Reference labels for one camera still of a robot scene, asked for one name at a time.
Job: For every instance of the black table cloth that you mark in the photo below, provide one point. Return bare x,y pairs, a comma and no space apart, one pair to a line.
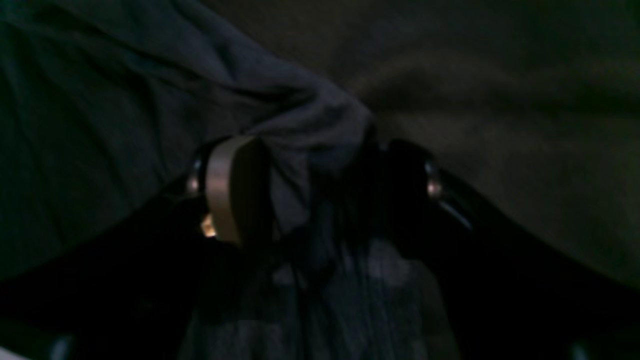
535,103

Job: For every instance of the dark grey long-sleeve T-shirt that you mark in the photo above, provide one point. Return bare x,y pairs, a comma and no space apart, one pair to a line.
104,103

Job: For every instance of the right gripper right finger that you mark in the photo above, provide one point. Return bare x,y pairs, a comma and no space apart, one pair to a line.
508,295

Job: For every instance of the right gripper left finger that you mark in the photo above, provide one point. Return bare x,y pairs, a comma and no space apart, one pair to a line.
128,294

